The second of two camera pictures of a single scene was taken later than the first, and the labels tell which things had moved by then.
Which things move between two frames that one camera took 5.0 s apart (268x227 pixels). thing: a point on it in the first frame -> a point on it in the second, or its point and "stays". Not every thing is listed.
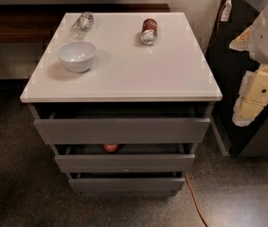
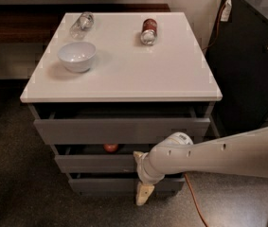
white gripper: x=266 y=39 -> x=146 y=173
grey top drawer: x=75 y=130 stays
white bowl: x=77 y=56 stays
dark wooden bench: x=36 y=24 stays
